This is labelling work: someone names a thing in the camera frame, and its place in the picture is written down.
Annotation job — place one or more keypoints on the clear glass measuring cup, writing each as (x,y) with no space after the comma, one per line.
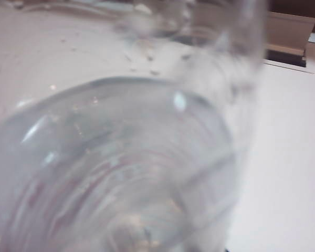
(120,157)

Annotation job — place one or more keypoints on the beige cardboard box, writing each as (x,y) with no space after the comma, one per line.
(286,31)

